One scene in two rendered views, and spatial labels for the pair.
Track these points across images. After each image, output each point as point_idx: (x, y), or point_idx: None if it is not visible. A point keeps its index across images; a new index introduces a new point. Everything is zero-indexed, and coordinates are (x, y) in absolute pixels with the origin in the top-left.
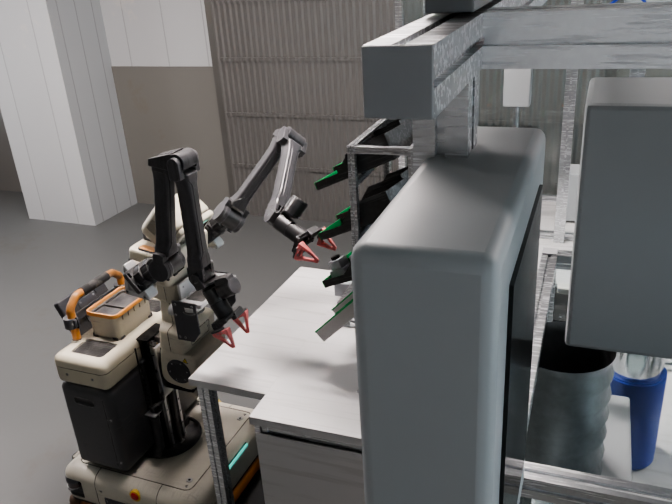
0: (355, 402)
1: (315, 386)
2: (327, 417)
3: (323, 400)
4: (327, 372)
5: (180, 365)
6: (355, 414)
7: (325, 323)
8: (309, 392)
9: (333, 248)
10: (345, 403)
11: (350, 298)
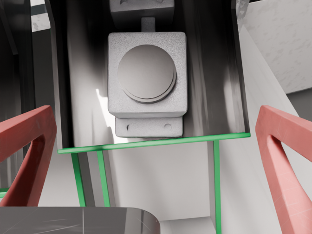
0: (232, 141)
1: (242, 224)
2: (289, 155)
3: (262, 186)
4: (194, 232)
5: None
6: (254, 126)
7: (219, 190)
8: (263, 222)
9: (49, 134)
10: (244, 152)
11: (85, 189)
